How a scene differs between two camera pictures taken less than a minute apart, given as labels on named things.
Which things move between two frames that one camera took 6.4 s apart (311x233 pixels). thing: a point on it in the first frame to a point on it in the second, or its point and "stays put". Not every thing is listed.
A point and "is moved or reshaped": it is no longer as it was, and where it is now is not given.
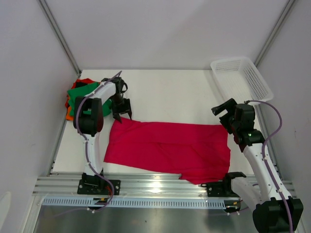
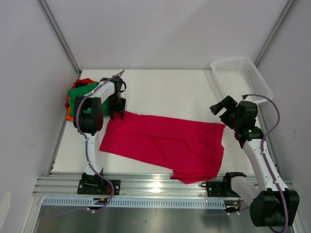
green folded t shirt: x=84 y=91 stays put
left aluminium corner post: x=47 y=12 stays put
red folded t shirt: x=78 y=82 stays put
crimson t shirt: x=198 y=152 is moved or reshaped
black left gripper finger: x=129 y=111 to x=122 y=115
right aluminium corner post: x=274 y=31 stays put
